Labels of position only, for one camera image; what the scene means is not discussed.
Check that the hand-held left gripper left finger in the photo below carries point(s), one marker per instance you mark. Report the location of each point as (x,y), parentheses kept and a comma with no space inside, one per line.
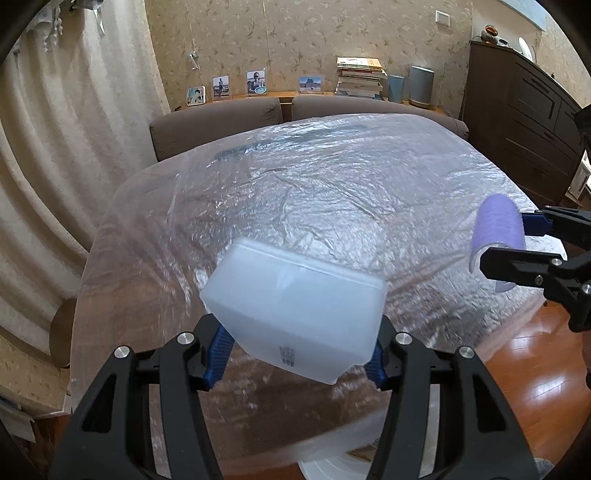
(219,350)

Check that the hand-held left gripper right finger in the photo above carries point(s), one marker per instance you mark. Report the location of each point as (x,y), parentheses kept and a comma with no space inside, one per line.
(375,364)

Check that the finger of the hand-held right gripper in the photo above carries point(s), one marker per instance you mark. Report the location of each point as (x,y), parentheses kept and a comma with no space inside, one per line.
(512,265)
(535,226)

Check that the white translucent plastic container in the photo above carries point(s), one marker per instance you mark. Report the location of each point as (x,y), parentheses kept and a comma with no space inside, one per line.
(286,300)

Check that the dark wooden cabinet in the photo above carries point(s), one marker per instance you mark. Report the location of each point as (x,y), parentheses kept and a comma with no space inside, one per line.
(521,115)

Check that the white oval plate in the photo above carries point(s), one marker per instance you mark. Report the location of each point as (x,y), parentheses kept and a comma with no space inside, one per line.
(526,48)

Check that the small figurine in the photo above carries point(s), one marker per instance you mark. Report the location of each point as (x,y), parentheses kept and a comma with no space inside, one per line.
(489,33)

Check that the grey cylindrical speaker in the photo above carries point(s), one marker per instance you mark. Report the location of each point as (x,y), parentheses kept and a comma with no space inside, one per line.
(422,85)

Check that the clear plastic table cover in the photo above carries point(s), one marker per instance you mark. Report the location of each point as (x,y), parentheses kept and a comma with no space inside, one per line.
(323,194)

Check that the small blue-grey canister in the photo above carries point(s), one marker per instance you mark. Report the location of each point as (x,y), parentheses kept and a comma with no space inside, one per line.
(396,88)

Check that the brown upholstered chair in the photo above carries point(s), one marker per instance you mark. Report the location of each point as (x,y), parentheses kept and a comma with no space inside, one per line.
(207,127)

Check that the tall stack of books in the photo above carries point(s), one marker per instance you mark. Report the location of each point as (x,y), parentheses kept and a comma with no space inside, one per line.
(360,78)

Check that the beige pleated curtain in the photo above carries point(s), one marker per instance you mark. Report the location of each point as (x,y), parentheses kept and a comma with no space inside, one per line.
(60,161)

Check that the white wall switch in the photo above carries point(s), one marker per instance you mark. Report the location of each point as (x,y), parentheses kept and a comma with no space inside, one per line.
(442,16)

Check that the acrylic photo frame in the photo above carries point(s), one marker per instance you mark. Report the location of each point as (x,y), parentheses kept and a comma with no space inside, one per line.
(311,85)
(196,95)
(256,82)
(221,87)

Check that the metal wall hook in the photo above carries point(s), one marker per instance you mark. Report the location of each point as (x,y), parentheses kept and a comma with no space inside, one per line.
(193,60)

